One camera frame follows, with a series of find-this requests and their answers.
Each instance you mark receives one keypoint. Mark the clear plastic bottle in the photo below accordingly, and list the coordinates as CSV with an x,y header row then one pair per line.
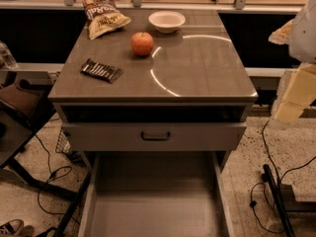
x,y
7,56

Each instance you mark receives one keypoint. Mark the wire mesh basket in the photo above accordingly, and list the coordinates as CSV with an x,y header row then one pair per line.
x,y
62,144

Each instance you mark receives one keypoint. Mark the dark rxbar chocolate bar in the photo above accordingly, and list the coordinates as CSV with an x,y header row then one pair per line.
x,y
101,71

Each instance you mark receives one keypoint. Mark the closed top drawer black handle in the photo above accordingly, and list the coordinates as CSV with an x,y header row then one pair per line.
x,y
185,136

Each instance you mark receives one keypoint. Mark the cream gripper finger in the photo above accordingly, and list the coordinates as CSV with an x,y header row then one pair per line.
x,y
296,92
281,35

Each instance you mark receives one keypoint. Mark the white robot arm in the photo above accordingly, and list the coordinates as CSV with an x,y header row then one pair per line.
x,y
302,39

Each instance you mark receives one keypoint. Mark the black metal stand right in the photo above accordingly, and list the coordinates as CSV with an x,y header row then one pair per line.
x,y
285,201

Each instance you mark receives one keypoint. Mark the white paper bowl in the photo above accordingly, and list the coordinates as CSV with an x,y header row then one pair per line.
x,y
166,22

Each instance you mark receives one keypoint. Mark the grey drawer cabinet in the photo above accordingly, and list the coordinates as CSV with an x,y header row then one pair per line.
x,y
192,75

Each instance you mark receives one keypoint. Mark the brown chip bag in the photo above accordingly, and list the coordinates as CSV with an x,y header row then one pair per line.
x,y
103,16

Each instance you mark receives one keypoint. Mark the sneaker shoe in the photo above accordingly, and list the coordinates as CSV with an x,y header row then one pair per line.
x,y
13,227

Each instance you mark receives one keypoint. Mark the open middle drawer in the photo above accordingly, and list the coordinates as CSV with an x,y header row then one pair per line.
x,y
156,194

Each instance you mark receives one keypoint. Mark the red apple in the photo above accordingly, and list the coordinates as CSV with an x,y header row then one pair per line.
x,y
141,43

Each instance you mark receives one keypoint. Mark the dark side table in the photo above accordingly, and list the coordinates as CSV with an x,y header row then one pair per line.
x,y
24,110

